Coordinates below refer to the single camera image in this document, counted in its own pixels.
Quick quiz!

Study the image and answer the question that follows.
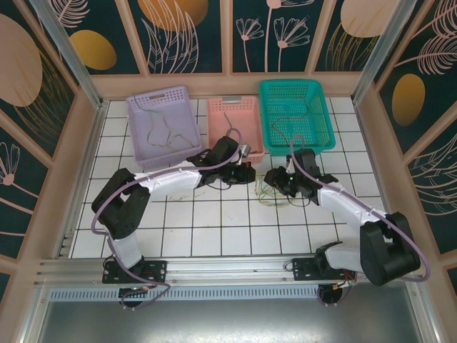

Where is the grey cable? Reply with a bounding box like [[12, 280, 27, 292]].
[[223, 111, 264, 157]]

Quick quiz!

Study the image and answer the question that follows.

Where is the dark red cable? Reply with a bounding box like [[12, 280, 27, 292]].
[[270, 95, 312, 142]]

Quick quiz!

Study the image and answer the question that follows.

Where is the pink plastic basket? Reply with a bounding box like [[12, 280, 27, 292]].
[[207, 95, 266, 164]]

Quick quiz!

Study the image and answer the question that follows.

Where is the teal plastic basket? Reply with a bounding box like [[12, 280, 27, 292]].
[[258, 79, 337, 157]]

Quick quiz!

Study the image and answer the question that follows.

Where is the purple plastic basket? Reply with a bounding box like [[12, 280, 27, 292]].
[[126, 84, 204, 169]]

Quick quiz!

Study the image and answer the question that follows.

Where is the black controller board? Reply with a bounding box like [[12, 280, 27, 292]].
[[119, 284, 158, 309], [317, 284, 353, 307]]

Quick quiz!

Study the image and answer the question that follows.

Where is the grey metal panel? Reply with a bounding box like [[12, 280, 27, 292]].
[[21, 299, 442, 343]]

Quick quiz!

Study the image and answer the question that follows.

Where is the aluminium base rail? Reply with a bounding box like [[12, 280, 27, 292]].
[[34, 254, 426, 287]]

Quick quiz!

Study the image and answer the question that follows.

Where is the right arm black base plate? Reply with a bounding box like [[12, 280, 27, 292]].
[[291, 257, 358, 284]]

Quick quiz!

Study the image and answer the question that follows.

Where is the grey slotted cable duct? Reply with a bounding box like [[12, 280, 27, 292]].
[[49, 288, 411, 302]]

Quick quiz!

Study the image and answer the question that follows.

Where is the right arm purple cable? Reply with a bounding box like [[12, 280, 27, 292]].
[[290, 134, 432, 307]]

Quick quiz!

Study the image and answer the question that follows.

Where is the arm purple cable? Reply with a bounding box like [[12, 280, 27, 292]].
[[91, 127, 244, 311], [290, 134, 432, 307]]

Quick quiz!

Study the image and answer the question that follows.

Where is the aluminium side rail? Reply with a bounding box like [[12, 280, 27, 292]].
[[53, 101, 110, 259]]

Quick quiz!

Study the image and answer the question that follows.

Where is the aluminium frame post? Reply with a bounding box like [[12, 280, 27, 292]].
[[351, 0, 435, 104], [30, 0, 110, 110]]

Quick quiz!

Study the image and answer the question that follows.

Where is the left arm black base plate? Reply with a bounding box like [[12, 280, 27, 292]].
[[102, 259, 168, 285]]

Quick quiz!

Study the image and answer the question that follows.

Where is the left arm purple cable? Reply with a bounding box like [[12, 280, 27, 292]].
[[91, 127, 244, 311]]

